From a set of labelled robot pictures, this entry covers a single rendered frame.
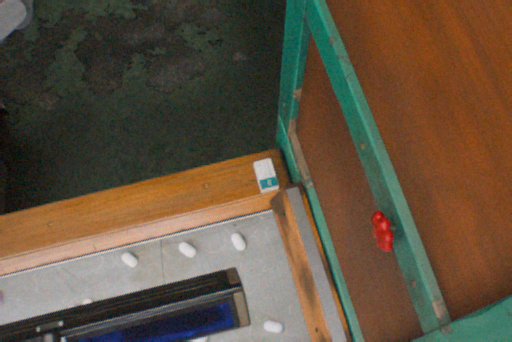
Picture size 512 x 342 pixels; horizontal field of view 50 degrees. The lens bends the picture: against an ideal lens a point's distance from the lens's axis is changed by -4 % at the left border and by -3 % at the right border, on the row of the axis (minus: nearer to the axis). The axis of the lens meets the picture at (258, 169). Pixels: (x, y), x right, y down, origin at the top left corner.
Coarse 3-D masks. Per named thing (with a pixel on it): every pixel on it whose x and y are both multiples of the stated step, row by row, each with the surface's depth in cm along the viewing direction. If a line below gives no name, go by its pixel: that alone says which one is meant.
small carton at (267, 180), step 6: (258, 162) 111; (264, 162) 111; (270, 162) 111; (258, 168) 111; (264, 168) 111; (270, 168) 111; (258, 174) 110; (264, 174) 110; (270, 174) 110; (258, 180) 110; (264, 180) 110; (270, 180) 110; (276, 180) 110; (264, 186) 109; (270, 186) 109; (276, 186) 109
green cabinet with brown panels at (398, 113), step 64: (320, 0) 67; (384, 0) 49; (448, 0) 39; (320, 64) 76; (384, 64) 53; (448, 64) 41; (320, 128) 85; (384, 128) 58; (448, 128) 43; (320, 192) 95; (384, 192) 59; (448, 192) 46; (384, 256) 68; (448, 256) 49; (384, 320) 74; (448, 320) 52
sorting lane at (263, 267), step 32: (224, 224) 111; (256, 224) 111; (96, 256) 108; (160, 256) 108; (224, 256) 108; (256, 256) 108; (0, 288) 105; (32, 288) 105; (64, 288) 105; (96, 288) 105; (128, 288) 105; (256, 288) 106; (288, 288) 106; (0, 320) 102; (256, 320) 103; (288, 320) 103
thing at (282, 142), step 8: (280, 120) 109; (280, 128) 111; (280, 136) 114; (280, 144) 116; (288, 144) 107; (288, 152) 109; (288, 160) 112; (288, 168) 114; (296, 168) 105; (296, 176) 106
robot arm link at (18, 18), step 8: (8, 0) 82; (16, 0) 82; (0, 8) 82; (8, 8) 82; (16, 8) 82; (24, 8) 83; (0, 16) 82; (8, 16) 83; (16, 16) 83; (24, 16) 83; (0, 24) 83; (8, 24) 83; (16, 24) 83; (0, 32) 83; (8, 32) 83; (0, 40) 83; (8, 40) 87
